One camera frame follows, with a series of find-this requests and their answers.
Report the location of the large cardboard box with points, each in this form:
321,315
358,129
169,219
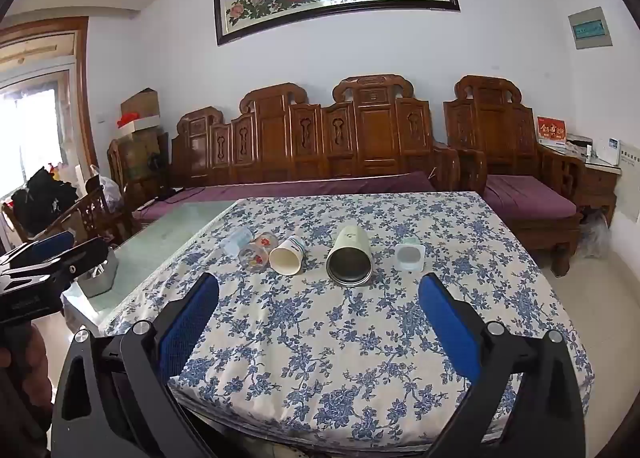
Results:
142,152

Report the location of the small white green cup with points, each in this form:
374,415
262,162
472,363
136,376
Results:
409,255

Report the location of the brown cardboard box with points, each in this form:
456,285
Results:
141,103

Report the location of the white plastic bag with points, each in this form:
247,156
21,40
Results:
109,190

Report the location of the square purple seat cushion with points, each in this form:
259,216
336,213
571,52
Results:
525,198

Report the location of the white paper cup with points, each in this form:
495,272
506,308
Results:
288,254

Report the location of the clear plastic bottle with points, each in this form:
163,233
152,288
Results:
237,240

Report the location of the grey wall electrical panel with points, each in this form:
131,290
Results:
591,28

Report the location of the carved wooden armchair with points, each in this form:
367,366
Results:
492,122

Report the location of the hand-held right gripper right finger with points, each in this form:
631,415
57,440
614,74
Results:
447,328

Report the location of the black clothing pile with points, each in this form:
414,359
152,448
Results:
45,200

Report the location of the white standing card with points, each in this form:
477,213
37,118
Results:
610,151

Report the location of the long purple sofa cushion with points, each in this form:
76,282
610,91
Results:
300,188

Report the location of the carved wooden sofa bench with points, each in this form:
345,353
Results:
370,132

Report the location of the metal tin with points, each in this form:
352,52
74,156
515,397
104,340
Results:
97,278

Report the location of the white box with red contents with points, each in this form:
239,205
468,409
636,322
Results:
142,122

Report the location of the person's left hand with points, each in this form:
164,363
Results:
37,368

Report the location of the cream steel thermos cup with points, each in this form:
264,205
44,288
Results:
351,250

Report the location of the red gift box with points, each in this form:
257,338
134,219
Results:
551,130

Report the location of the wooden side table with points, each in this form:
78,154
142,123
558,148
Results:
597,185

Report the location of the glass cup with red print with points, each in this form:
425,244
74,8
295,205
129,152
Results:
266,241
252,259

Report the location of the wooden door frame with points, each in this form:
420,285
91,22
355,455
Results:
82,87

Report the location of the wall poster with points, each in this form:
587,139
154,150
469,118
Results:
631,182

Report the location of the blue floral tablecloth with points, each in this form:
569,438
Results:
310,333

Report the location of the grey plastic bag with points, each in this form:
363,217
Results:
595,238

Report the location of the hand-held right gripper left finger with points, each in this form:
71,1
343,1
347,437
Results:
187,323

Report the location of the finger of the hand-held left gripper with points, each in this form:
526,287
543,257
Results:
82,255
47,245

